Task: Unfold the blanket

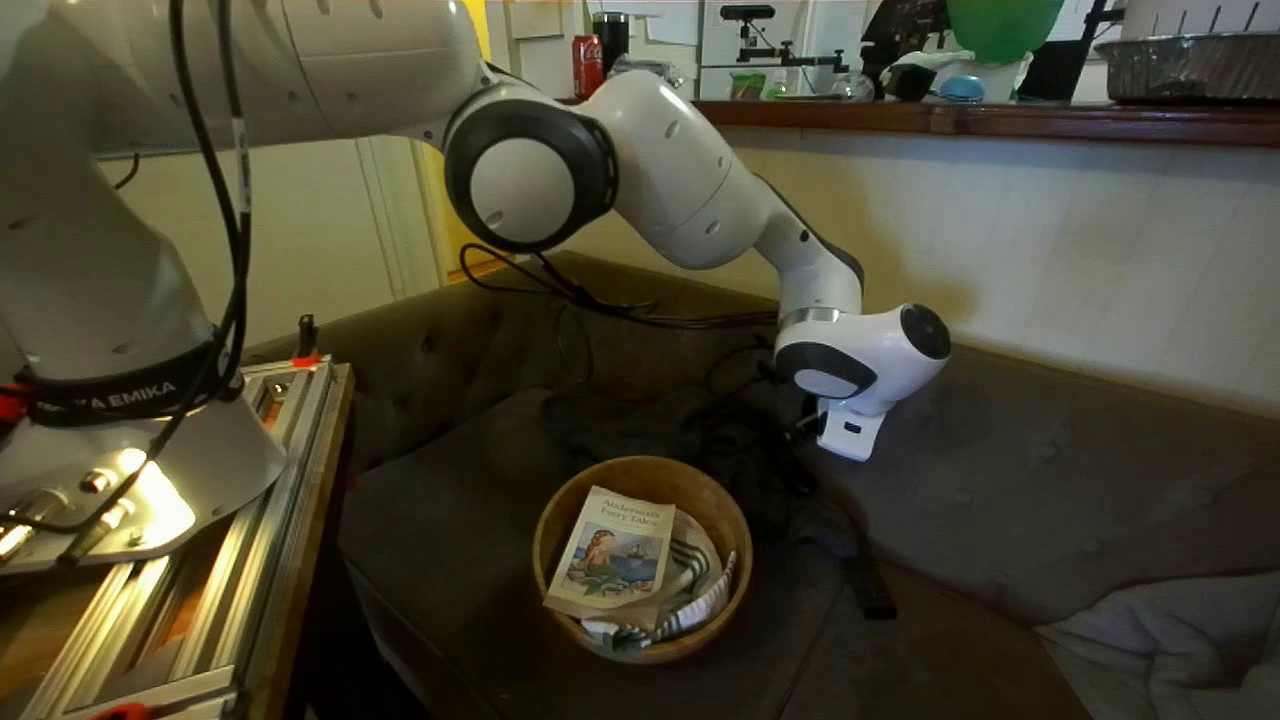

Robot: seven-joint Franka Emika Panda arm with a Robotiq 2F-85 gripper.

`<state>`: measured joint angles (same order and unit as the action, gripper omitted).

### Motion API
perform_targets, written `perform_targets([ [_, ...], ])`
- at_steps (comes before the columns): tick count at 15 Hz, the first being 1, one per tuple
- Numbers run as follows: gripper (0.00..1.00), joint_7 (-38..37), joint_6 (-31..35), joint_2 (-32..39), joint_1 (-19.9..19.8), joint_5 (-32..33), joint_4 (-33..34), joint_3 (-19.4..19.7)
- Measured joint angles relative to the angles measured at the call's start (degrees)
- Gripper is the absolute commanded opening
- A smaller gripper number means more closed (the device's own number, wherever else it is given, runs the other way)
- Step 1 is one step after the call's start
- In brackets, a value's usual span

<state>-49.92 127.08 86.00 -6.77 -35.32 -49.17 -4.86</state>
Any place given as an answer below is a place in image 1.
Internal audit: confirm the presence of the black tall cup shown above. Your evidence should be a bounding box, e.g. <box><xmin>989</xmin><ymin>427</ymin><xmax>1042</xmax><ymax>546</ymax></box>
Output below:
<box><xmin>593</xmin><ymin>7</ymin><xmax>637</xmax><ymax>80</ymax></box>

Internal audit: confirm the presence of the brown tufted sofa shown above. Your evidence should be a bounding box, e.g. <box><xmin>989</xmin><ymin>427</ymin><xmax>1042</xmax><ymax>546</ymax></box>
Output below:
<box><xmin>234</xmin><ymin>253</ymin><xmax>1280</xmax><ymax>720</ymax></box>

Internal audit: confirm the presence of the dark grey blanket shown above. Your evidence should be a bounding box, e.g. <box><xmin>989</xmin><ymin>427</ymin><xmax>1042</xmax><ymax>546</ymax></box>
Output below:
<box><xmin>536</xmin><ymin>333</ymin><xmax>899</xmax><ymax>624</ymax></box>

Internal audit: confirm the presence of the black bulky object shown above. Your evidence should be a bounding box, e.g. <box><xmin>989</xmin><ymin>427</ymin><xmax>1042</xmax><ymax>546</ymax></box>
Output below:
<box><xmin>857</xmin><ymin>0</ymin><xmax>958</xmax><ymax>104</ymax></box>

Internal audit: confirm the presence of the dark wooden counter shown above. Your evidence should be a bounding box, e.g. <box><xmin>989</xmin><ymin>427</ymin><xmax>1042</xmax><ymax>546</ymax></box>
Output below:
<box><xmin>691</xmin><ymin>96</ymin><xmax>1280</xmax><ymax>154</ymax></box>

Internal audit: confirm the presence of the round wooden bowl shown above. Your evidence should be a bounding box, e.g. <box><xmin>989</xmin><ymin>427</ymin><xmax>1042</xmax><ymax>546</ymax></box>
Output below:
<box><xmin>526</xmin><ymin>453</ymin><xmax>761</xmax><ymax>667</ymax></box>

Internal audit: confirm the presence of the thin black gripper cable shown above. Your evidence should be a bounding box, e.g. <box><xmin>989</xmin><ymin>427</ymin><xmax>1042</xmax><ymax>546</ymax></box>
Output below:
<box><xmin>456</xmin><ymin>238</ymin><xmax>804</xmax><ymax>339</ymax></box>

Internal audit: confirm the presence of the red can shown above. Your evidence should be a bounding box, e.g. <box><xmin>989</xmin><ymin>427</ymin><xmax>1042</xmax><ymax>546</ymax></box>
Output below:
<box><xmin>572</xmin><ymin>33</ymin><xmax>608</xmax><ymax>104</ymax></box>

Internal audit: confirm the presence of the light grey blanket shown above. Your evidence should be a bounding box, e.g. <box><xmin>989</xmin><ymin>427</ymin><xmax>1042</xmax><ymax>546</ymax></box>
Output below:
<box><xmin>1030</xmin><ymin>567</ymin><xmax>1280</xmax><ymax>720</ymax></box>

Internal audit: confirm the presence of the black camera on stand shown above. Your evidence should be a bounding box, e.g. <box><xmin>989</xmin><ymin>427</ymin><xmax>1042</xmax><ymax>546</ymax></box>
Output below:
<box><xmin>717</xmin><ymin>0</ymin><xmax>857</xmax><ymax>78</ymax></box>

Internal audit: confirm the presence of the paperback book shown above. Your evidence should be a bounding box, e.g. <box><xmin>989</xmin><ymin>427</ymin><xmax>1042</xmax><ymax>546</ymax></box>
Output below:
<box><xmin>541</xmin><ymin>481</ymin><xmax>679</xmax><ymax>624</ymax></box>

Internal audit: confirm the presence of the black orange clamp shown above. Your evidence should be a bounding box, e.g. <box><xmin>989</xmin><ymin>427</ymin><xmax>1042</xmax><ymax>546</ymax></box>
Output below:
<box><xmin>289</xmin><ymin>307</ymin><xmax>329</xmax><ymax>376</ymax></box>

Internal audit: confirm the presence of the small blue object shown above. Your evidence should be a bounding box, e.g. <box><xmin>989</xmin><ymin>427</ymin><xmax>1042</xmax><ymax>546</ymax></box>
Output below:
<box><xmin>933</xmin><ymin>68</ymin><xmax>993</xmax><ymax>108</ymax></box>

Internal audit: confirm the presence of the aluminium frame robot table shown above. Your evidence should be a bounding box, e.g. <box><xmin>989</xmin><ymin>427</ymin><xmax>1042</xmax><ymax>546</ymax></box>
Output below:
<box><xmin>0</xmin><ymin>352</ymin><xmax>361</xmax><ymax>720</ymax></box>

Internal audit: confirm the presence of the black angled stand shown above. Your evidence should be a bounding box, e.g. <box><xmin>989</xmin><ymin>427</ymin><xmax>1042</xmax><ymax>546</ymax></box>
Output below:
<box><xmin>1014</xmin><ymin>0</ymin><xmax>1133</xmax><ymax>108</ymax></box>

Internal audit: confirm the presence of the yellow door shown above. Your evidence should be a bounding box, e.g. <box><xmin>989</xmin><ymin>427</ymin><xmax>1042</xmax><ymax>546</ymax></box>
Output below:
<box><xmin>414</xmin><ymin>0</ymin><xmax>498</xmax><ymax>280</ymax></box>

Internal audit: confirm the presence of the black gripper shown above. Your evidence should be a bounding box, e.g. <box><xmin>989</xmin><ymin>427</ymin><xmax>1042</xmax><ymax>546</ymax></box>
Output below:
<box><xmin>794</xmin><ymin>411</ymin><xmax>872</xmax><ymax>528</ymax></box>

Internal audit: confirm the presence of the black strap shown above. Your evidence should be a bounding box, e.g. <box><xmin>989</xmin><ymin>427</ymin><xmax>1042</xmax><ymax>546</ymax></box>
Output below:
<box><xmin>836</xmin><ymin>520</ymin><xmax>899</xmax><ymax>624</ymax></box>

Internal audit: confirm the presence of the green balloon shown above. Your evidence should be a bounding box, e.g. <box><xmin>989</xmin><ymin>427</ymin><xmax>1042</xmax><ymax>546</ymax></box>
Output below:
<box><xmin>945</xmin><ymin>0</ymin><xmax>1072</xmax><ymax>68</ymax></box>

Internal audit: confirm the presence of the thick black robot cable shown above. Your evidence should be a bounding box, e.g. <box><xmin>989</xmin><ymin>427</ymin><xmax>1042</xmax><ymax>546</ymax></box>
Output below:
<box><xmin>0</xmin><ymin>0</ymin><xmax>261</xmax><ymax>539</ymax></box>

